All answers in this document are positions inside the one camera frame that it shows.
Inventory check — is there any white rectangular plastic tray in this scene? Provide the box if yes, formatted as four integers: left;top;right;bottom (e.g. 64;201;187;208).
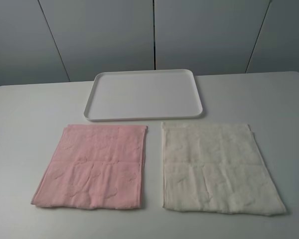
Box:
84;69;203;121

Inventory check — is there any cream white terry towel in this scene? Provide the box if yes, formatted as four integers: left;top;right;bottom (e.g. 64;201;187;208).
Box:
162;122;287;216

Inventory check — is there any pink terry towel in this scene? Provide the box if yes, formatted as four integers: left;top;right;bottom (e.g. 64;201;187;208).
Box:
31;124;147;210

